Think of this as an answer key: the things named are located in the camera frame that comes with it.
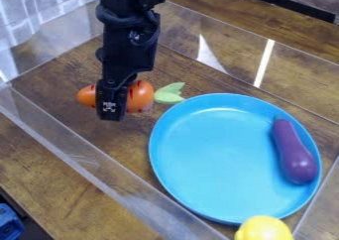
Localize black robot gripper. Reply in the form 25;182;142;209
95;5;160;121

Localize orange toy carrot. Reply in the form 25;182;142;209
76;80;186;113

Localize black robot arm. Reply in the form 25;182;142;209
95;0;166;121

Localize blue round plate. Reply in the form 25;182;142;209
148;93;320;224

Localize blue plastic object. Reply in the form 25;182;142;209
0;203;24;240

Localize purple toy eggplant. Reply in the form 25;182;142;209
271;115;319;184

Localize yellow toy fruit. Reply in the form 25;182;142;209
235;215;294;240

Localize clear acrylic enclosure wall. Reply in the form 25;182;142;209
0;0;339;240

